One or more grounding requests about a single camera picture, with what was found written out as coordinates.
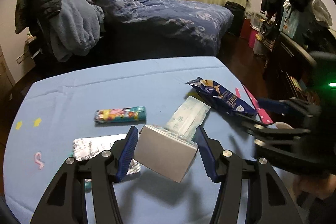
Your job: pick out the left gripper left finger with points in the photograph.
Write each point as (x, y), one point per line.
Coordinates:
(64, 199)

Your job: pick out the black suitcase by bed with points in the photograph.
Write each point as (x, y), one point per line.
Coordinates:
(237, 11)

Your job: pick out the blue waffle biscuit wrapper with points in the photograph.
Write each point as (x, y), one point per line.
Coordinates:
(221, 98)

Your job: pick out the white speckled trash bin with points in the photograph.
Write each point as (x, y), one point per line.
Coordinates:
(282, 125)

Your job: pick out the colourful cartoon lighter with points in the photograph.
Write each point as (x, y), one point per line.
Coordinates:
(127, 114)

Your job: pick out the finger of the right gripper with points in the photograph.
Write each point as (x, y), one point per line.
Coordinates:
(278, 107)
(252, 126)

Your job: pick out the bed with navy duvet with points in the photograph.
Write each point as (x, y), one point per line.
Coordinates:
(147, 29)

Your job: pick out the cluttered dark shelf unit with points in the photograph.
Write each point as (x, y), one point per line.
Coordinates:
(302, 61)

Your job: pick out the pink polka dot strip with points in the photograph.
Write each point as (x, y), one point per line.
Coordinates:
(261, 116)

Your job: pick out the right hand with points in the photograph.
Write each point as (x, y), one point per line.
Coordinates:
(321, 188)

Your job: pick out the light blue star tablecloth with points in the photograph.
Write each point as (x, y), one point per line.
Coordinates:
(60, 109)

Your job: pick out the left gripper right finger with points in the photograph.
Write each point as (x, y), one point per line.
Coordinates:
(268, 199)

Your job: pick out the small grey cardboard box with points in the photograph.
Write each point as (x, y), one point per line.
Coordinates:
(165, 152)

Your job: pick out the white green tissue pack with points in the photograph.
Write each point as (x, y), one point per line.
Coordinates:
(187, 118)

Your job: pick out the grey blue fleece blanket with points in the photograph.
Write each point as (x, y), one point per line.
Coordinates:
(76, 29)

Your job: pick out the silver foil blister pack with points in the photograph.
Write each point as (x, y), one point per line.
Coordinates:
(87, 148)

